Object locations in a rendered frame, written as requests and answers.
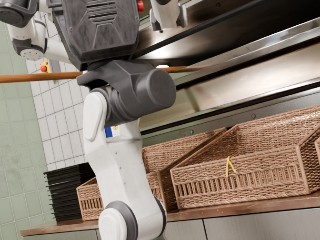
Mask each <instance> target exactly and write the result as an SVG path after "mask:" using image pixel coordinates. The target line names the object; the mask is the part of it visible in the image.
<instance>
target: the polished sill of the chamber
mask: <svg viewBox="0 0 320 240"><path fill-rule="evenodd" d="M317 28H320V17H318V18H315V19H313V20H310V21H307V22H305V23H302V24H299V25H297V26H294V27H291V28H289V29H286V30H283V31H280V32H278V33H275V34H272V35H270V36H267V37H265V38H262V39H260V40H257V41H254V42H251V43H249V44H246V45H243V46H241V47H238V48H235V49H233V50H230V51H227V52H225V53H222V54H219V55H217V56H214V57H211V58H209V59H206V60H203V61H200V62H198V63H195V64H192V65H190V66H187V67H185V68H182V69H180V70H177V71H174V72H171V73H169V75H170V76H171V77H172V79H173V80H176V79H178V78H181V77H184V76H187V75H189V74H192V73H195V72H197V71H200V70H203V69H206V68H209V67H212V66H214V65H217V64H220V63H223V62H225V61H228V60H231V59H234V58H237V57H239V56H242V55H245V54H248V53H250V52H253V51H256V50H259V49H262V48H265V47H267V46H270V45H273V44H275V43H278V42H281V41H284V40H287V39H290V38H292V37H295V36H298V35H301V34H303V33H306V32H309V31H311V30H315V29H317Z"/></svg>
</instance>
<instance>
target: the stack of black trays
mask: <svg viewBox="0 0 320 240"><path fill-rule="evenodd" d="M43 174H44V175H45V174H46V175H47V176H46V177H47V179H48V181H46V182H48V185H49V186H46V187H49V190H48V191H50V193H51V195H49V196H51V198H52V199H50V200H52V204H49V205H52V207H53V208H52V209H53V210H54V213H51V214H54V216H55V217H54V218H56V221H63V220H72V219H79V218H82V214H81V210H80V203H79V199H78V194H77V189H76V188H77V187H79V186H80V185H82V184H84V183H85V182H87V181H89V180H91V179H93V178H94V177H95V176H96V174H95V173H94V171H93V169H92V168H91V166H90V164H89V163H88V162H86V163H81V164H76V165H72V166H68V167H65V168H61V169H56V170H51V171H47V172H44V173H43ZM46 177H44V178H46ZM54 218H53V219H54Z"/></svg>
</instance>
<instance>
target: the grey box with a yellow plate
mask: <svg viewBox="0 0 320 240"><path fill-rule="evenodd" d="M45 62H48V64H47V65H46V63H45ZM42 65H44V66H46V71H45V72H42V73H53V72H60V66H59V61H58V60H50V59H47V60H45V61H43V62H41V63H40V66H42Z"/></svg>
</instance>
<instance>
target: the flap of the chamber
mask: <svg viewBox="0 0 320 240"><path fill-rule="evenodd" d="M251 1H253V0H191V1H189V2H187V3H185V4H184V5H185V6H186V9H187V14H188V15H187V16H188V25H187V27H185V28H182V27H179V28H171V29H163V32H164V33H163V34H160V31H153V29H152V27H151V23H150V21H148V22H146V23H144V24H142V25H140V26H139V42H138V45H137V47H136V50H135V53H136V52H138V51H140V50H143V49H145V48H147V47H149V46H152V45H154V44H156V43H158V42H161V41H163V40H165V39H168V38H170V37H172V36H174V35H177V34H179V33H181V32H183V31H186V30H188V29H190V28H193V27H195V26H197V25H199V24H202V23H204V22H206V21H208V20H211V19H213V18H215V17H217V16H219V15H222V14H224V13H226V12H228V11H231V10H233V9H235V8H238V7H240V6H242V5H244V4H247V3H249V2H251ZM216 4H220V8H216Z"/></svg>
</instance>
